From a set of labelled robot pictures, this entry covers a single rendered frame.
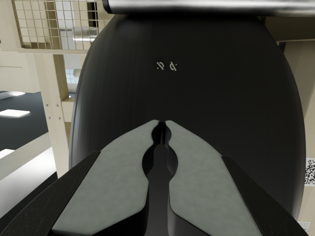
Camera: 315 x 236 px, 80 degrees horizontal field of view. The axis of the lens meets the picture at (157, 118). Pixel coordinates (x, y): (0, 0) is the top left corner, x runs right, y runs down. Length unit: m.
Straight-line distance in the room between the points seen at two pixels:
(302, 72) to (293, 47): 0.07
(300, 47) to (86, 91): 0.43
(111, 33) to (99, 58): 0.05
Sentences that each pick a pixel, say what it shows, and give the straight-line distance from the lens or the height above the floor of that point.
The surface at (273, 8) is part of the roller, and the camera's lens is 0.33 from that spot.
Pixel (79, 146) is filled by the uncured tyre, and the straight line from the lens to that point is 0.25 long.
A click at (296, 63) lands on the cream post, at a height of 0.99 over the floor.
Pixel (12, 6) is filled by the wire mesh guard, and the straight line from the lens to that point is 0.97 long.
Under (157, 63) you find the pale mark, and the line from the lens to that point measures 0.23.
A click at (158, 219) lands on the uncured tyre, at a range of 0.23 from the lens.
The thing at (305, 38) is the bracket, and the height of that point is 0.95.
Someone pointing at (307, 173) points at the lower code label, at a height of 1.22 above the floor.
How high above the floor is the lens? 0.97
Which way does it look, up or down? 20 degrees up
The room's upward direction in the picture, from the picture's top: 179 degrees counter-clockwise
